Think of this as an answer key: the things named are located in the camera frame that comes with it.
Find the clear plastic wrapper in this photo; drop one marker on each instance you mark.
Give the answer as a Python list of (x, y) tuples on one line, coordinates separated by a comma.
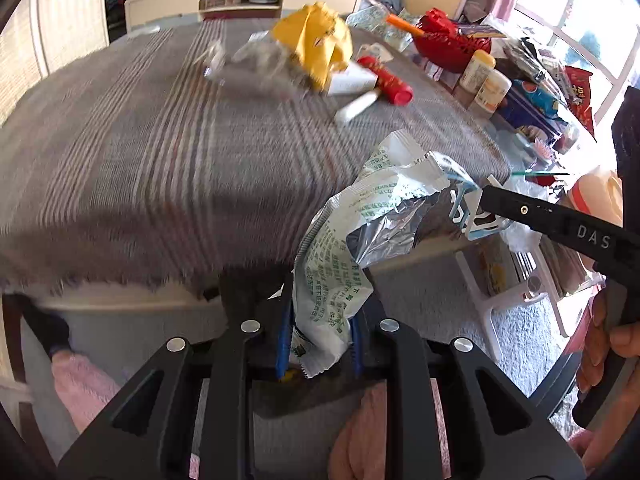
[(262, 66)]

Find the white tube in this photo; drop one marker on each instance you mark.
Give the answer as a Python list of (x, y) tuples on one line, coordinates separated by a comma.
[(353, 109)]

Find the cream tv cabinet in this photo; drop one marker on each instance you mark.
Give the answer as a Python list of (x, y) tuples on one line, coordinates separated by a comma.
[(141, 13)]

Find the foil snack wrapper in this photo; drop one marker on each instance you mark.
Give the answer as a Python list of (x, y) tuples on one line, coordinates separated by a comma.
[(374, 219)]

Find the red cylinder tube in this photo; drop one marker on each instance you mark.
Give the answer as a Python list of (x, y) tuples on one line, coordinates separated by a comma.
[(395, 90)]

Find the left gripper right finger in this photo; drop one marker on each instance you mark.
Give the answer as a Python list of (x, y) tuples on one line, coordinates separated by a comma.
[(449, 403)]

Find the red snack bags pile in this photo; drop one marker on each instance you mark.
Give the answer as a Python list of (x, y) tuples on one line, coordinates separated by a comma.
[(581, 105)]

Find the yellow paper bag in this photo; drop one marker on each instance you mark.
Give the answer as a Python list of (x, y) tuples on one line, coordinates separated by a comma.
[(319, 39)]

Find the bamboo folding screen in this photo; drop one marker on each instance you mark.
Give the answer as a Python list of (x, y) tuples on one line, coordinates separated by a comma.
[(43, 36)]

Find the grey plaid tablecloth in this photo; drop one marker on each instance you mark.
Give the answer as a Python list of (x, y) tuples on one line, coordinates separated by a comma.
[(129, 166)]

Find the white bottle yellow cap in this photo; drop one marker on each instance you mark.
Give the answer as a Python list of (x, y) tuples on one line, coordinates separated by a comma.
[(480, 66)]

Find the red plastic basket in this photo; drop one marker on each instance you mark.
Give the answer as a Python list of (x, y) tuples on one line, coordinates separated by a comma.
[(442, 43)]

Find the blue cookie tin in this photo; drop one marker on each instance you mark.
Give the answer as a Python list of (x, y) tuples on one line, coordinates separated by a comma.
[(518, 111)]

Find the black trash bin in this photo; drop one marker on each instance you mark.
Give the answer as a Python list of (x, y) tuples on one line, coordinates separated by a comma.
[(280, 387)]

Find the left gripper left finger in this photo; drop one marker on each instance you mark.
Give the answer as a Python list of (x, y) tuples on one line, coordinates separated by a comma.
[(147, 429)]

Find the white medicine box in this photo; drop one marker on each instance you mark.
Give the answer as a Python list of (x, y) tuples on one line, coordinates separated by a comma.
[(465, 212)]

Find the person's right hand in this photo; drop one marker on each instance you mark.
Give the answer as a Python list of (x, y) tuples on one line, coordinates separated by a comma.
[(623, 340)]

